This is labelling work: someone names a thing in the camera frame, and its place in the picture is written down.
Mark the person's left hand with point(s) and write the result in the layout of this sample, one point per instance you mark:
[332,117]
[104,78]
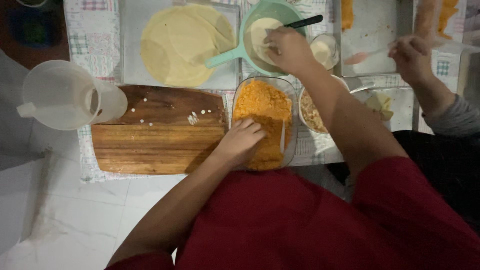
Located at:
[236,144]

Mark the person's right hand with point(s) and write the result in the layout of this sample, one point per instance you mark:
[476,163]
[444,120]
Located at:
[292,50]

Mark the person's left fingers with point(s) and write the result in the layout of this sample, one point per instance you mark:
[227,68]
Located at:
[249,127]

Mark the person's right fingers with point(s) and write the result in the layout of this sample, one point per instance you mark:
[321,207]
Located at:
[273,37]

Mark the white batter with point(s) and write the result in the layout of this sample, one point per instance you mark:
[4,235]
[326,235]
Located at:
[258,33]

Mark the orange breadcrumbs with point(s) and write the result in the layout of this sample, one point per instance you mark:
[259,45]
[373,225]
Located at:
[258,99]

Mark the rectangular glass dish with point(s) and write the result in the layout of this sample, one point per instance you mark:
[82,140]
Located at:
[293,146]

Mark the small glass bowl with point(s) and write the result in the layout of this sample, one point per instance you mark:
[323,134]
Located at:
[324,50]

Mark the white round bowl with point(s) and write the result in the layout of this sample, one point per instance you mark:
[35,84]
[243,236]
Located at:
[303,98]

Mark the brown crumbly filling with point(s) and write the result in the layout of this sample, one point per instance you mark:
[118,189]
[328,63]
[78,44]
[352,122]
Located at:
[311,114]

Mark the orange breaded roll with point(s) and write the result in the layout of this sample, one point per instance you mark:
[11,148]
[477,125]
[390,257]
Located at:
[448,15]
[347,13]

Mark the pink spoon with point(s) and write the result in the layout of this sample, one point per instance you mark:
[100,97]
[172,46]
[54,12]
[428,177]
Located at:
[356,58]

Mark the stack of pale round wrappers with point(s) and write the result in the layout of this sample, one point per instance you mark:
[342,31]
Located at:
[180,45]

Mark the large metal tray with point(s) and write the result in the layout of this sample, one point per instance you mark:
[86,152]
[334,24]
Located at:
[371,30]

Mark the wooden cutting board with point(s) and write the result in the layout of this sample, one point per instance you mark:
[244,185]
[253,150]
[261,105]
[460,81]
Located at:
[150,150]

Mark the red shirt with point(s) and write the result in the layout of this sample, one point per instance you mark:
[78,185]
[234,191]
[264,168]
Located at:
[285,225]

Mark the pale dough pieces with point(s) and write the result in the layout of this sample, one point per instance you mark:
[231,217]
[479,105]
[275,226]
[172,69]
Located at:
[380,105]

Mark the metal tray under wrappers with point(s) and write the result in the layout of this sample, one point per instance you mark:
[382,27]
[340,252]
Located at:
[129,75]

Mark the metal tray with dough pieces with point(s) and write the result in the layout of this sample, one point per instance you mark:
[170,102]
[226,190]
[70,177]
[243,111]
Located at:
[403,108]

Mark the patchwork checked cloth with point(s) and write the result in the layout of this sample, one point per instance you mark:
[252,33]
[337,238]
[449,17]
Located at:
[93,45]

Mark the translucent plastic measuring jug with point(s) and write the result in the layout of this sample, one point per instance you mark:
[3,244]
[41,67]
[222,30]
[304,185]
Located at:
[60,93]

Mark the dark patterned rug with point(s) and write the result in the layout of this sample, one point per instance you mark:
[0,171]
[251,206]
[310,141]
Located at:
[33,30]

